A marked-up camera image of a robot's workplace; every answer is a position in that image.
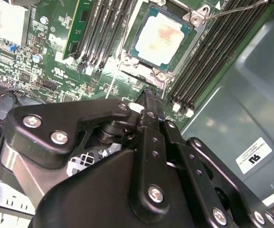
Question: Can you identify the silver CPU with green edge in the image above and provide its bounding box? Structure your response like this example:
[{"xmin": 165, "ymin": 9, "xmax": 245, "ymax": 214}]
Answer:
[{"xmin": 127, "ymin": 6, "xmax": 191, "ymax": 72}]

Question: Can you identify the metal wire locking lever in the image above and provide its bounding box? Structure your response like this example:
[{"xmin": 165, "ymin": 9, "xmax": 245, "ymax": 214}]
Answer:
[
  {"xmin": 204, "ymin": 0, "xmax": 269, "ymax": 23},
  {"xmin": 118, "ymin": 0, "xmax": 139, "ymax": 61}
]

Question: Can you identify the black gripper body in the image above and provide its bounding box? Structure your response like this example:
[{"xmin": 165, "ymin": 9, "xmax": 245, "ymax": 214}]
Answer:
[{"xmin": 28, "ymin": 148, "xmax": 215, "ymax": 228}]

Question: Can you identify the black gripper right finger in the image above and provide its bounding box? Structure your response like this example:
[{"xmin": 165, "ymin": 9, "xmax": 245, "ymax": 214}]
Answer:
[{"xmin": 151, "ymin": 91, "xmax": 274, "ymax": 228}]

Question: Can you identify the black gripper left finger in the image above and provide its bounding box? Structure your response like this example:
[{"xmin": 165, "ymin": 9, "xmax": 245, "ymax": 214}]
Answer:
[{"xmin": 2, "ymin": 87, "xmax": 172, "ymax": 224}]

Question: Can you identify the metal socket cover frame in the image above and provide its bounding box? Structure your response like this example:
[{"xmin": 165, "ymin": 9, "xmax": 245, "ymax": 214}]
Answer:
[{"xmin": 121, "ymin": 0, "xmax": 199, "ymax": 80}]

